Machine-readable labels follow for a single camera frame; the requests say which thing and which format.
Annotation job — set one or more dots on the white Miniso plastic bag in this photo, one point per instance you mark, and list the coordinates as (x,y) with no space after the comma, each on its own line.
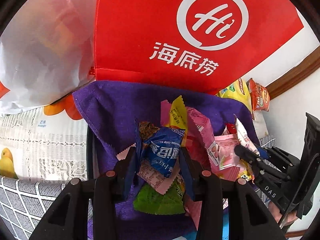
(46,52)

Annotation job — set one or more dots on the blue tissue pack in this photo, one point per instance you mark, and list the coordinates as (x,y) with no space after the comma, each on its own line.
(225,229)

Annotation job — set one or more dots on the grey checked blanket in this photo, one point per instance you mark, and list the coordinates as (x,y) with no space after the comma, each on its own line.
(25,201)

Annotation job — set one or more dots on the pink yellow snack packet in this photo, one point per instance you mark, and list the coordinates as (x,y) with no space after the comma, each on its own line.
(199,137)

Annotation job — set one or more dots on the yellow chips bag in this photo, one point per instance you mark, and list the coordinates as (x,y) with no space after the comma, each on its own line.
(237,90)

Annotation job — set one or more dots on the red snack packet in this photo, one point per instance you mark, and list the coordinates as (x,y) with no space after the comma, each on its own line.
(231,128)

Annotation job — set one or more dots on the white pink snack packet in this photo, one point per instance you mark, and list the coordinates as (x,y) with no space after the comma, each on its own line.
(155,177)

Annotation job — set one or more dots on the green snack packet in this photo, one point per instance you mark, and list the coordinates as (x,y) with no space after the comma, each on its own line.
(149,201)

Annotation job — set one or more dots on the red paper shopping bag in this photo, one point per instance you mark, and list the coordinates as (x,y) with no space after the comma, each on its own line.
(199,45)

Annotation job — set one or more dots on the purple towel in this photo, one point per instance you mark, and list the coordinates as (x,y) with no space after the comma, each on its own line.
(111,108)

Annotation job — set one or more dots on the brown door frame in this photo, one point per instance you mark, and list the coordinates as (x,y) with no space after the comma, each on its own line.
(294,76)

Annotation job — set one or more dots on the white red candy packet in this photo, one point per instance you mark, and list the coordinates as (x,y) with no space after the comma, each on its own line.
(243,137)

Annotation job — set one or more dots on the light pink snack packet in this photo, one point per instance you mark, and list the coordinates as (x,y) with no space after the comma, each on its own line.
(226,145)

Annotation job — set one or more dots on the white fruit print cloth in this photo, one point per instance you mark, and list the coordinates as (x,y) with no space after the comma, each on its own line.
(46,144)

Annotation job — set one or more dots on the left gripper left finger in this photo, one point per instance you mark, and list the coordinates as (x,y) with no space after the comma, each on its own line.
(67,216)

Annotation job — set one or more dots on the blue cookie packet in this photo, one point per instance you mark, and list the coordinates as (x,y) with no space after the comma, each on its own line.
(159,146)

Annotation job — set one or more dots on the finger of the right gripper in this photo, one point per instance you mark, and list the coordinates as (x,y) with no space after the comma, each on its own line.
(277,157)
(257,163)

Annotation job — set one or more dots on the orange chips bag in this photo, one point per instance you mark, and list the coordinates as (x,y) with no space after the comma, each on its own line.
(260,98)

